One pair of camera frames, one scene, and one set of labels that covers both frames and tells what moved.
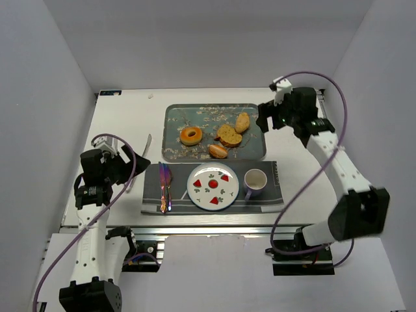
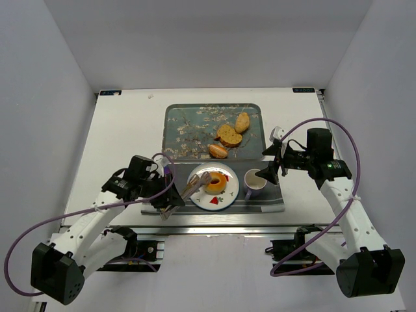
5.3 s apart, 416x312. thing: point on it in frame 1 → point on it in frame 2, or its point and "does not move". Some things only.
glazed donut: (190, 136) → (218, 182)
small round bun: (217, 151) does not move
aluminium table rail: (214, 230) does not move
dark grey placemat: (271, 200) does not move
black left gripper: (123, 163) → (165, 194)
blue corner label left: (110, 92) does not move
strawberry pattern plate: (212, 186) does not move
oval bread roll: (242, 123) does not move
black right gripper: (273, 114) → (279, 160)
